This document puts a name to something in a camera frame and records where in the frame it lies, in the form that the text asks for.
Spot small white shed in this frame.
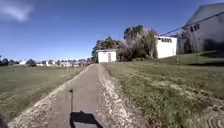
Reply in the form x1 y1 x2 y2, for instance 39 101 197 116
96 48 119 64

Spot clump of trees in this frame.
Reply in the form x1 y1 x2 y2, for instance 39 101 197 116
90 24 160 63

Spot gravel strip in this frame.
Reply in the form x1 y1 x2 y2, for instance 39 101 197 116
95 63 143 128
8 64 92 128

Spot pale concrete path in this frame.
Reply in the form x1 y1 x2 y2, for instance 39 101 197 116
48 63 102 128

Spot distant row of buildings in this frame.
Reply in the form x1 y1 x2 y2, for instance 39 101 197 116
16 58 92 68

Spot green grass slope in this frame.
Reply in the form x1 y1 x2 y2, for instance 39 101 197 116
101 49 224 128

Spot white building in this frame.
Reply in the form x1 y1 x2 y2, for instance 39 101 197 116
154 35 178 60

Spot dry open grass field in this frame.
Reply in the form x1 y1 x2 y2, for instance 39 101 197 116
0 64 90 124

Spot large grey building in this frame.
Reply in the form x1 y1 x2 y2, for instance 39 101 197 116
176 2 224 56

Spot overhead wires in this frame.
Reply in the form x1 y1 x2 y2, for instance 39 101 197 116
158 11 224 37

